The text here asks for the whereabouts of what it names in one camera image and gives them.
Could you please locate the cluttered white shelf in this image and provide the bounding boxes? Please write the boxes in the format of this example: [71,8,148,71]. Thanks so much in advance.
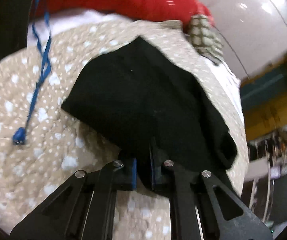
[241,129,287,229]

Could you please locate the beige dotted quilt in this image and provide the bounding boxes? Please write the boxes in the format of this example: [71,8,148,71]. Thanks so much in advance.
[0,20,248,233]

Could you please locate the black pants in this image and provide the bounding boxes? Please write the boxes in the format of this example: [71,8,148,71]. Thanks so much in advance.
[62,37,237,190]

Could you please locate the blue lanyard strap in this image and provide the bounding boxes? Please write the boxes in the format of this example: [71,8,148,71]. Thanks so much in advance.
[12,0,52,146]

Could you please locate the white bed sheet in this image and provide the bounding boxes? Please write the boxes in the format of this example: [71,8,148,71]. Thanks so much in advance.
[27,9,133,46]

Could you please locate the wooden door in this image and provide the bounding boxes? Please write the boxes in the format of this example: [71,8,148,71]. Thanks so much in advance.
[240,52,287,141]

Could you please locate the olive dotted cushion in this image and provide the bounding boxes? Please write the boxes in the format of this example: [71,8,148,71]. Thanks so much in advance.
[188,15,224,66]

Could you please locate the white wardrobe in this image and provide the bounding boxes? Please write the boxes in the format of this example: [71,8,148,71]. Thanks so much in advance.
[199,0,287,80]

